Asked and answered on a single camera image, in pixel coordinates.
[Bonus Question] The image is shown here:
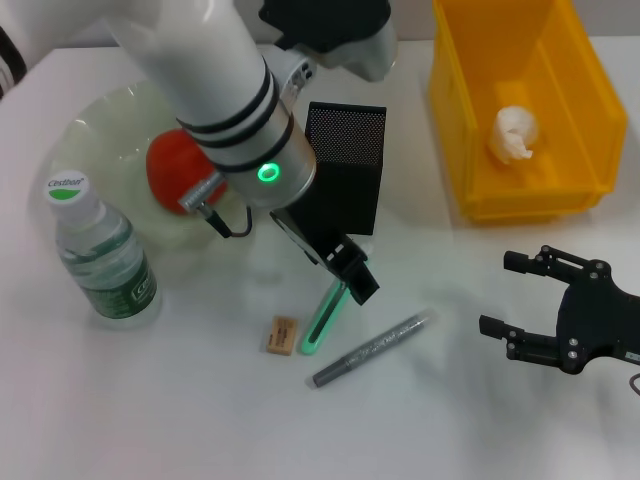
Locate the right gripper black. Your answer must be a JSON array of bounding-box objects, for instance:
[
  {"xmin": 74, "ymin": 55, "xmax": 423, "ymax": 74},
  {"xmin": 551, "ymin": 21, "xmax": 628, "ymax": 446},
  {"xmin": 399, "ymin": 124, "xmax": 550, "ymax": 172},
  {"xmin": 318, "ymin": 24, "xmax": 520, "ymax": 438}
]
[{"xmin": 478, "ymin": 244, "xmax": 640, "ymax": 376}]

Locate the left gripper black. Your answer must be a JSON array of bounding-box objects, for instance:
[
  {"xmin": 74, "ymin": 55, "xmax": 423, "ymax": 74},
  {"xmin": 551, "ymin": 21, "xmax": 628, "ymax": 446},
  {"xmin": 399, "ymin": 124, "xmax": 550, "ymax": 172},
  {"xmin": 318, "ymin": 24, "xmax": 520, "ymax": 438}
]
[{"xmin": 269, "ymin": 197, "xmax": 381, "ymax": 306}]

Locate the green utility knife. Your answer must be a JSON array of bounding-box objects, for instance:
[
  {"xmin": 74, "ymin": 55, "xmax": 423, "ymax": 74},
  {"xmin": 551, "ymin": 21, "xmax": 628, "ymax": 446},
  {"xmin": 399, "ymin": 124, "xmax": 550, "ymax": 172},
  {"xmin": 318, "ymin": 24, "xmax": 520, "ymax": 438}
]
[{"xmin": 299, "ymin": 243, "xmax": 375, "ymax": 357}]

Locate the grey marker pen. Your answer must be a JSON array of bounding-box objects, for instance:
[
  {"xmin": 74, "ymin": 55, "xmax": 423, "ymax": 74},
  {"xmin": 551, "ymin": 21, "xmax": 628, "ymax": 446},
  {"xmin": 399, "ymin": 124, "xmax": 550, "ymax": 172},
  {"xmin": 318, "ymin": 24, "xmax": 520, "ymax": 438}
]
[{"xmin": 312, "ymin": 307, "xmax": 436, "ymax": 389}]

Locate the tan eraser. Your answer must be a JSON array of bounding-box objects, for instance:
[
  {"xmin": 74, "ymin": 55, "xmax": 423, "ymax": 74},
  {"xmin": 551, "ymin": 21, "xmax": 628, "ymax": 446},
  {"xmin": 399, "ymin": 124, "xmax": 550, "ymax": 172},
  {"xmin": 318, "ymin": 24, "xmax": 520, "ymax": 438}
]
[{"xmin": 266, "ymin": 314, "xmax": 300, "ymax": 357}]

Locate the white paper ball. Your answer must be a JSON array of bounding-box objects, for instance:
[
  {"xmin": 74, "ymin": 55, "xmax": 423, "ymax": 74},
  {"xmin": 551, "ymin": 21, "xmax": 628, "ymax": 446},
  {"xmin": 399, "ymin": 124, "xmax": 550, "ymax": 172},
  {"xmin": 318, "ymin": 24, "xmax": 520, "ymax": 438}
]
[{"xmin": 488, "ymin": 104, "xmax": 542, "ymax": 164}]

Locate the clear green-label water bottle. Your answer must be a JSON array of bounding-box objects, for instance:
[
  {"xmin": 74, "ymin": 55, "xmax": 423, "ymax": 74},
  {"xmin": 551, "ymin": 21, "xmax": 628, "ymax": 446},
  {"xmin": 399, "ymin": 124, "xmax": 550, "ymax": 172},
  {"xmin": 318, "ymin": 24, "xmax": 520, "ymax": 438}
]
[{"xmin": 43, "ymin": 168, "xmax": 164, "ymax": 330}]

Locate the black mesh pen holder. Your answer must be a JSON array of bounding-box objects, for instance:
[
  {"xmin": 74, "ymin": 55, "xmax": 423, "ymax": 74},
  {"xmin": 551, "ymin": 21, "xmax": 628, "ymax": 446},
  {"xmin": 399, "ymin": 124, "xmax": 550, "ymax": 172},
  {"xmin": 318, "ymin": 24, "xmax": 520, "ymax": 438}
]
[{"xmin": 287, "ymin": 101, "xmax": 389, "ymax": 237}]

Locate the green glass fruit plate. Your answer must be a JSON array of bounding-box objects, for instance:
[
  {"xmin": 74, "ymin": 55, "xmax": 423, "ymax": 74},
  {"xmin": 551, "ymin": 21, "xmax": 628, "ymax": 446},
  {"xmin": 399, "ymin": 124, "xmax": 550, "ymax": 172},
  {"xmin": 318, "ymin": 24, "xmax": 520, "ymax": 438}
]
[{"xmin": 49, "ymin": 82, "xmax": 259, "ymax": 254}]

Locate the yellow plastic bin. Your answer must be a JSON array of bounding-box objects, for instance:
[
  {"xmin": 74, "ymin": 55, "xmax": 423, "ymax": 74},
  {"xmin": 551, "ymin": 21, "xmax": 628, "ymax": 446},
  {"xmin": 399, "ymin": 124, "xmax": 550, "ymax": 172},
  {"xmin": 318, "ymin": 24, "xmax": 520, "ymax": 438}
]
[{"xmin": 428, "ymin": 0, "xmax": 629, "ymax": 226}]

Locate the left wrist cable connector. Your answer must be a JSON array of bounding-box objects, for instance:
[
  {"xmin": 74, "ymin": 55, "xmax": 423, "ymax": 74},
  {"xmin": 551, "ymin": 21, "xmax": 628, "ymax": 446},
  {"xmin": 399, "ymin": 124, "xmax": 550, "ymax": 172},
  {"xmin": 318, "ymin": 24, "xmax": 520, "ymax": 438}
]
[{"xmin": 178, "ymin": 172, "xmax": 252, "ymax": 240}]

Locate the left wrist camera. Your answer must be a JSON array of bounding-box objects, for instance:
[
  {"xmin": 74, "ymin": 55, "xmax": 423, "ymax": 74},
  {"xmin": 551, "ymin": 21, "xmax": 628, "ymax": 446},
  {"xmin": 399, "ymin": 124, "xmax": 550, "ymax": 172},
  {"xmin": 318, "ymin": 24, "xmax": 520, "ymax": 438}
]
[{"xmin": 258, "ymin": 0, "xmax": 399, "ymax": 84}]

